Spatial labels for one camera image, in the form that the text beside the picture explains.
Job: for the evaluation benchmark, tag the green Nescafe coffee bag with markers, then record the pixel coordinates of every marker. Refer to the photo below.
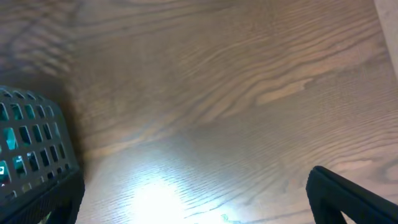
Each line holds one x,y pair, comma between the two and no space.
32,145

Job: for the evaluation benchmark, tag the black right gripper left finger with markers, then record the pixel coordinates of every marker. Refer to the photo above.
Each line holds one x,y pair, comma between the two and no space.
59,199

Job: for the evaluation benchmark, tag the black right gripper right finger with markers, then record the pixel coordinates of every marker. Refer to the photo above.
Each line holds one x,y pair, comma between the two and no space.
331,197

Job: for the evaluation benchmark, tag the grey plastic basket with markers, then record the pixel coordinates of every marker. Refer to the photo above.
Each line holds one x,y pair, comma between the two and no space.
15,95

